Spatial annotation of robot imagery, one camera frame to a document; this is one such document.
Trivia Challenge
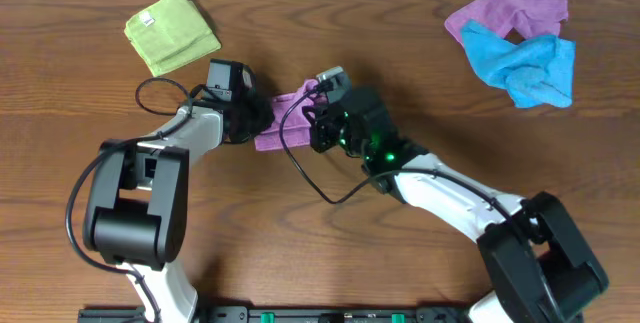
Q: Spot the purple microfiber cloth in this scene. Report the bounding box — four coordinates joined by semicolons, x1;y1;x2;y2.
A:
254;79;325;151

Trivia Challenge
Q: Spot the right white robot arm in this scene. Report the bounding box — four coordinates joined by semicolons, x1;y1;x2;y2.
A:
302;106;609;322

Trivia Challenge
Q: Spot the folded green cloth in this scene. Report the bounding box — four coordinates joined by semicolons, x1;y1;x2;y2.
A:
124;0;221;77

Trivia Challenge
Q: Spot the crumpled blue cloth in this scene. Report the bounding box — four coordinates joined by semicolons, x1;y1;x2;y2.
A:
460;20;576;109

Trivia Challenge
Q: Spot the purple cloth at back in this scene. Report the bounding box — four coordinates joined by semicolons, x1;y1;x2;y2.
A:
444;0;569;44

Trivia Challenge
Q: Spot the left black cable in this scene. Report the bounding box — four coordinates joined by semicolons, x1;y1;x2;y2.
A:
64;77;211;323

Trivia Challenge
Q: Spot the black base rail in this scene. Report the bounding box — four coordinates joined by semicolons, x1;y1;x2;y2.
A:
77;305;584;323

